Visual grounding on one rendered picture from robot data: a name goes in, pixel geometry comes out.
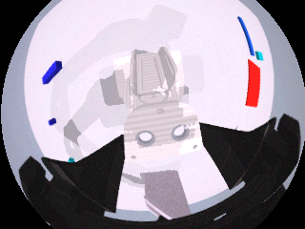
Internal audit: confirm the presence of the blue rectangular block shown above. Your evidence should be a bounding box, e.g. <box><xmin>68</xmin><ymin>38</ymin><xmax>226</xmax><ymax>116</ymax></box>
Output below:
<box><xmin>42</xmin><ymin>61</ymin><xmax>62</xmax><ymax>85</ymax></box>

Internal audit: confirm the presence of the blue long bar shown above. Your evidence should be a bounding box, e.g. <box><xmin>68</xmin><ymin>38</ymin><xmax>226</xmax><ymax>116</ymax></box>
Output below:
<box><xmin>237</xmin><ymin>16</ymin><xmax>255</xmax><ymax>56</ymax></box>

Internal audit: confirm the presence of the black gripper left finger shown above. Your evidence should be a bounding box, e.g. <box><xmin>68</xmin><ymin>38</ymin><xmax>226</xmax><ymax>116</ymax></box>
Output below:
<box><xmin>41</xmin><ymin>134</ymin><xmax>126</xmax><ymax>214</ymax></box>

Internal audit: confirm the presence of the teal flat block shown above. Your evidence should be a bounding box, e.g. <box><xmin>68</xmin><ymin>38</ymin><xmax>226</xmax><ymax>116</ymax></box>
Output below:
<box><xmin>255</xmin><ymin>51</ymin><xmax>264</xmax><ymax>61</ymax></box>

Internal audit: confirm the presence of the small blue block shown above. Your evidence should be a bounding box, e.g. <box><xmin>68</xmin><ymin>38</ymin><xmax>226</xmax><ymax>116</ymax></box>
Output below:
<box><xmin>49</xmin><ymin>118</ymin><xmax>56</xmax><ymax>126</ymax></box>

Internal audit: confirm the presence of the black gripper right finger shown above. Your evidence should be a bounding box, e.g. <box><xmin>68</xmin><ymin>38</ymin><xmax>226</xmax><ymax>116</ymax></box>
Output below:
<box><xmin>198</xmin><ymin>117</ymin><xmax>275</xmax><ymax>191</ymax></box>

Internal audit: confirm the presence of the red flat plate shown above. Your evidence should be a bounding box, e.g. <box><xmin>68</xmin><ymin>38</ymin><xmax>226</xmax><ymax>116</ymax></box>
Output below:
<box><xmin>245</xmin><ymin>58</ymin><xmax>260</xmax><ymax>107</ymax></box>

